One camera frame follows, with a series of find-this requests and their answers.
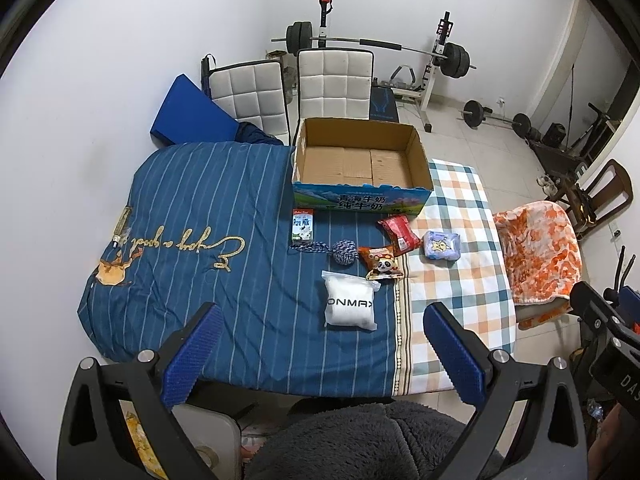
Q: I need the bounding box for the blue tissue pack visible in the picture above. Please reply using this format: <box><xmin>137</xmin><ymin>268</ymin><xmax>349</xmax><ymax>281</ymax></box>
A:
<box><xmin>423</xmin><ymin>231</ymin><xmax>461</xmax><ymax>261</ymax></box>

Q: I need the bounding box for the red snack packet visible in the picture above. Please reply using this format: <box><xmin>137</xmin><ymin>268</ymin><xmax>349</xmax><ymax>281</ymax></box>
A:
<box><xmin>378</xmin><ymin>214</ymin><xmax>421</xmax><ymax>257</ymax></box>

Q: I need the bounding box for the orange panda snack bag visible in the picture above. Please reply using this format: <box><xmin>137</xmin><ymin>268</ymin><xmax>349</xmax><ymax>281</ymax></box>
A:
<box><xmin>358</xmin><ymin>246</ymin><xmax>405</xmax><ymax>281</ymax></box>

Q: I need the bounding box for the white ONMAX pouch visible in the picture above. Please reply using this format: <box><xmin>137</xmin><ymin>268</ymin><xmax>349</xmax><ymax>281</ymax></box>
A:
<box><xmin>322</xmin><ymin>271</ymin><xmax>381</xmax><ymax>332</ymax></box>

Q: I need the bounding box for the blue white rope ball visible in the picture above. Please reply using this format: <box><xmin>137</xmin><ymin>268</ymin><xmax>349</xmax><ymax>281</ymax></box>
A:
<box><xmin>292</xmin><ymin>240</ymin><xmax>358</xmax><ymax>266</ymax></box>

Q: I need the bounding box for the milk carton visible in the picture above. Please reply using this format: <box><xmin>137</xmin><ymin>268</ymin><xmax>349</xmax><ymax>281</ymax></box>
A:
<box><xmin>291</xmin><ymin>208</ymin><xmax>314</xmax><ymax>246</ymax></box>

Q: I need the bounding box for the orange floral blanket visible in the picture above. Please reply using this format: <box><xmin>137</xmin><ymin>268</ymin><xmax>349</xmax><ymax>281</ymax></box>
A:
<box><xmin>494</xmin><ymin>200</ymin><xmax>582</xmax><ymax>330</ymax></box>

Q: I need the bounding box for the brown wooden chair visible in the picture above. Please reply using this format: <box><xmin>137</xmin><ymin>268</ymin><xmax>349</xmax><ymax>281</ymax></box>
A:
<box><xmin>561</xmin><ymin>159</ymin><xmax>634</xmax><ymax>240</ymax></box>

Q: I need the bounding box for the plaid bed sheet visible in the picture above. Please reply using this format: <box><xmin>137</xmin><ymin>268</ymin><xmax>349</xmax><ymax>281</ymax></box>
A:
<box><xmin>392</xmin><ymin>159</ymin><xmax>516</xmax><ymax>396</ymax></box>

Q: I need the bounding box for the dark fuzzy garment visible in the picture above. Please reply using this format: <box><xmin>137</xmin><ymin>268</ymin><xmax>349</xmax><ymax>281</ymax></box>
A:
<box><xmin>245</xmin><ymin>398</ymin><xmax>465</xmax><ymax>479</ymax></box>

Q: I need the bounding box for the floor barbell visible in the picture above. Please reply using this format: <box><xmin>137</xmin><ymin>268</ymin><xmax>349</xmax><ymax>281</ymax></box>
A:
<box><xmin>461</xmin><ymin>100</ymin><xmax>535</xmax><ymax>140</ymax></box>

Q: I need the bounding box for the blue striped bed cover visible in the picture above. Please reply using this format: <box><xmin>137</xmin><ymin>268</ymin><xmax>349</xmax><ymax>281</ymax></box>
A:
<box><xmin>78</xmin><ymin>142</ymin><xmax>410</xmax><ymax>396</ymax></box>

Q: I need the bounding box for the barbell on rack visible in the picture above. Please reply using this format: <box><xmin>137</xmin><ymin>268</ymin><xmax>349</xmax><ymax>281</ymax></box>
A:
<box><xmin>271</xmin><ymin>22</ymin><xmax>476</xmax><ymax>78</ymax></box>

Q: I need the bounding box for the white weight bench rack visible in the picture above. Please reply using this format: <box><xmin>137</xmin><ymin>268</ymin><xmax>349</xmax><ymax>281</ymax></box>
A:
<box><xmin>392</xmin><ymin>11</ymin><xmax>454</xmax><ymax>133</ymax></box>

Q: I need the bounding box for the cardboard box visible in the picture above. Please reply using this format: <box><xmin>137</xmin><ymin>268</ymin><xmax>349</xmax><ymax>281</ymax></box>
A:
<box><xmin>292</xmin><ymin>117</ymin><xmax>434</xmax><ymax>216</ymax></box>

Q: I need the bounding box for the right white padded chair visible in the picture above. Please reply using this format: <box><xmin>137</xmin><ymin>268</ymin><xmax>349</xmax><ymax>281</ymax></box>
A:
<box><xmin>297</xmin><ymin>48</ymin><xmax>374</xmax><ymax>125</ymax></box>

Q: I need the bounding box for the white padded chair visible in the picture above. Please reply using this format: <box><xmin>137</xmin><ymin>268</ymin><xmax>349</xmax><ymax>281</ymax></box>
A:
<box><xmin>201</xmin><ymin>54</ymin><xmax>291</xmax><ymax>144</ymax></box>
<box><xmin>297</xmin><ymin>48</ymin><xmax>374</xmax><ymax>125</ymax></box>

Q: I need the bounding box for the blue foam mat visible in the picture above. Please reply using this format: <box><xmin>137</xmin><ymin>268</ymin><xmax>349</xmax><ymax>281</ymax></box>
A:
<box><xmin>150</xmin><ymin>74</ymin><xmax>239</xmax><ymax>145</ymax></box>

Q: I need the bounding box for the dark blue cloth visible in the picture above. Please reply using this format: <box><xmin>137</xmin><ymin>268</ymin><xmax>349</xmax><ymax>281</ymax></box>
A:
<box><xmin>234</xmin><ymin>122</ymin><xmax>283</xmax><ymax>145</ymax></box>

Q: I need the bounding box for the left white padded chair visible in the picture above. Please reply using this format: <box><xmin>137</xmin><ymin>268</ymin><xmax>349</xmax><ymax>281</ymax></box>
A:
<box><xmin>201</xmin><ymin>54</ymin><xmax>291</xmax><ymax>144</ymax></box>

